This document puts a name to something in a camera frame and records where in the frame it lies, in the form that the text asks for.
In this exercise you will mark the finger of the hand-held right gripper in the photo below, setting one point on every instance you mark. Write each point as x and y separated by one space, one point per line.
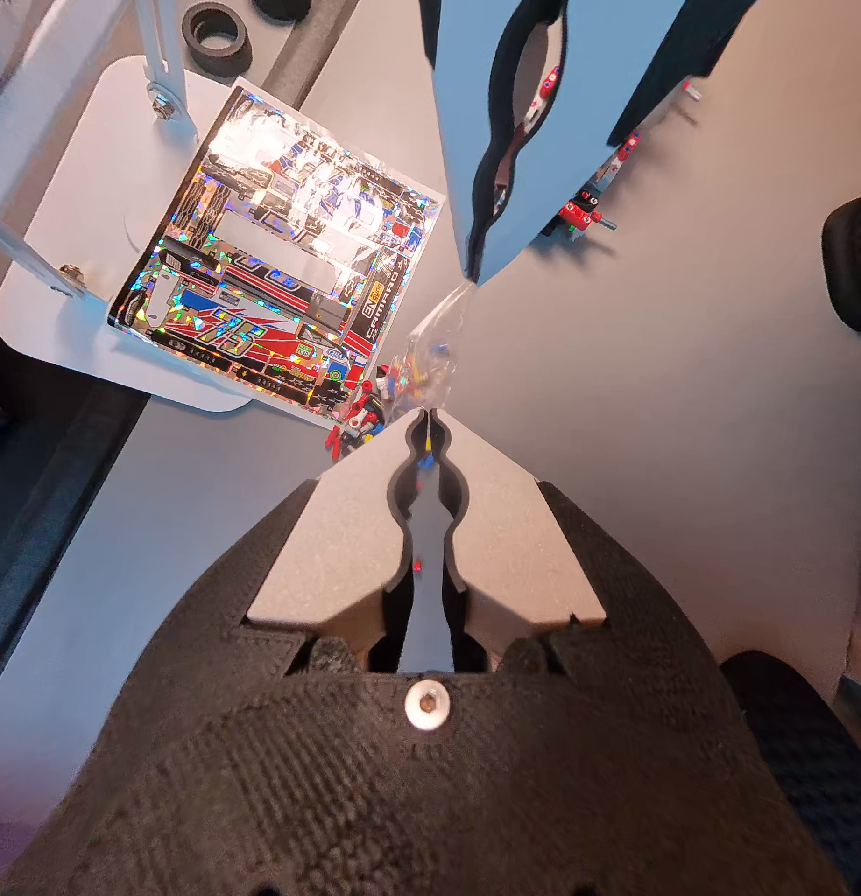
465 105
605 70

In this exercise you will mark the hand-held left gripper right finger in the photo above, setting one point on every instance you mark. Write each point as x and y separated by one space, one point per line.
521 546

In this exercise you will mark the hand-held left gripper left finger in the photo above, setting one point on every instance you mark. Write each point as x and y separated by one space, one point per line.
332 546

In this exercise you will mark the pile of colourful lego pieces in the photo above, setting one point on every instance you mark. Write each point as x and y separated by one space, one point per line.
360 420

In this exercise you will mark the partly built lego car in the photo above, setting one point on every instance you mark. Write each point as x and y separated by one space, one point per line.
577 210

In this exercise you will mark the small clear plastic bag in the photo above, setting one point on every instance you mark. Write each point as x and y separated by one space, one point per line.
441 350

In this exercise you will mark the black rubber toy tire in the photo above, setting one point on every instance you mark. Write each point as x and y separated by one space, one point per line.
217 38
283 7

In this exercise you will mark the holographic sticker sheet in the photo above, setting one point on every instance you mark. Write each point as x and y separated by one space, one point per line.
276 266

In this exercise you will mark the white metal book stand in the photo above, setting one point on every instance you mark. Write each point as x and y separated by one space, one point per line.
73 210

